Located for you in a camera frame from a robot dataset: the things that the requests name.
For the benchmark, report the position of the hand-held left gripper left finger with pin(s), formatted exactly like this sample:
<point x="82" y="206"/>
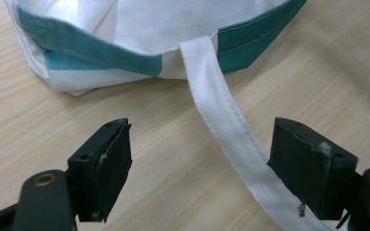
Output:
<point x="104" y="166"/>

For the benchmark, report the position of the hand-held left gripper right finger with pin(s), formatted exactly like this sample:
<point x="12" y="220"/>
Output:
<point x="311" y="170"/>

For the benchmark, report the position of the white tote bag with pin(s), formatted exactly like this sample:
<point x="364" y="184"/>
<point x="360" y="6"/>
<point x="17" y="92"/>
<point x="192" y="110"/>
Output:
<point x="147" y="22"/>

